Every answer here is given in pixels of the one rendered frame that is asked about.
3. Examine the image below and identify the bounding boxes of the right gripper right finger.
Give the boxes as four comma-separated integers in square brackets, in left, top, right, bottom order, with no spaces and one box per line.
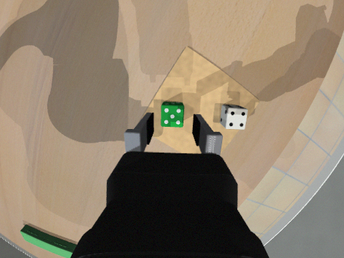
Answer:
[192,114,223,156]

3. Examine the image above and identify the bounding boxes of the green rounded box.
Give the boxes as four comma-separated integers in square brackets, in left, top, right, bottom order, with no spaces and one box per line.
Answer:
[20,225,77,258]

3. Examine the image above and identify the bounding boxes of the green die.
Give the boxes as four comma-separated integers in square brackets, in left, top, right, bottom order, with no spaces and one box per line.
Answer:
[161,102,184,128]

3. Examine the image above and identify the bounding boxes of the white die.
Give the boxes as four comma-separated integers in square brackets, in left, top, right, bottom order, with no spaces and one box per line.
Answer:
[220,105,248,130]

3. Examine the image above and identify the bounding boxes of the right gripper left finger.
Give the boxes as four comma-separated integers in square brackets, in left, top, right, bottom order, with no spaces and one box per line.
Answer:
[124,113,154,153]

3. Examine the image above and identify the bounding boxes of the tan mat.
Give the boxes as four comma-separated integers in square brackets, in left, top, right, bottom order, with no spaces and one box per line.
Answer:
[145,47,260,153]

